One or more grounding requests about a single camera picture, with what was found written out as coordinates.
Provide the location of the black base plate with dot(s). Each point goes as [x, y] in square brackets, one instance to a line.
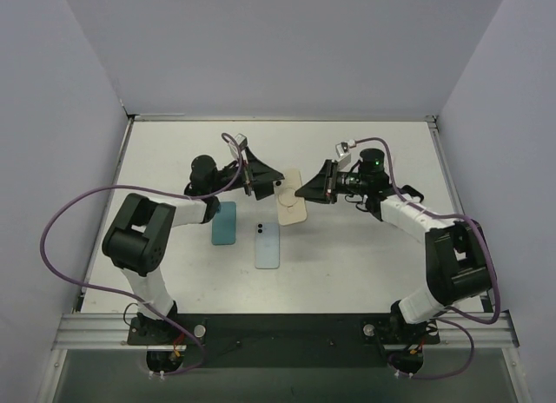
[279, 354]

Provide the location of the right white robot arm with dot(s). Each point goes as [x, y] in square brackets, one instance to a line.
[457, 265]

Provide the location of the aluminium front rail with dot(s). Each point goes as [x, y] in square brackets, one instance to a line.
[115, 331]

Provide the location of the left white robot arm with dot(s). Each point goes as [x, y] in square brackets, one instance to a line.
[137, 238]

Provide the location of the beige cased phone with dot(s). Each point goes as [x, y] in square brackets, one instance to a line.
[291, 209]

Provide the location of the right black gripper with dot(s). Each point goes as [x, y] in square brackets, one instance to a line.
[328, 180]

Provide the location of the light blue phone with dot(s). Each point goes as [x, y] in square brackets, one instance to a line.
[267, 246]

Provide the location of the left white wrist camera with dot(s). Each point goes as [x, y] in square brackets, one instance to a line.
[237, 145]

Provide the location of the teal phone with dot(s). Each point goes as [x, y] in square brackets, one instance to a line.
[224, 225]

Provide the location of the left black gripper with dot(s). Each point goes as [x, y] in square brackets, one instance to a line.
[248, 175]

